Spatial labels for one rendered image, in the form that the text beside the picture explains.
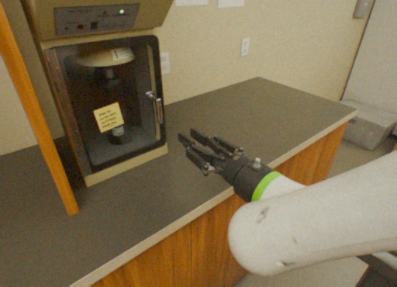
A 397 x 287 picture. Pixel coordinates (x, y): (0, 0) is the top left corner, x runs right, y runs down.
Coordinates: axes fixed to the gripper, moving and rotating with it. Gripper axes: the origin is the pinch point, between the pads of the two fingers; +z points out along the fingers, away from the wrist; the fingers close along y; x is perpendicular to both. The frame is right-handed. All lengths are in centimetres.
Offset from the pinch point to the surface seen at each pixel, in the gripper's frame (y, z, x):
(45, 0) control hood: 25.1, 12.5, -34.6
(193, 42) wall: -52, 66, -10
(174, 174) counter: 0.0, 11.0, 20.4
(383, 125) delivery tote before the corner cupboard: -242, 5, 80
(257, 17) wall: -103, 67, -20
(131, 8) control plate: 6.8, 14.7, -32.4
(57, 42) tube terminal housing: 23.2, 23.2, -25.2
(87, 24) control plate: 16.9, 17.8, -29.3
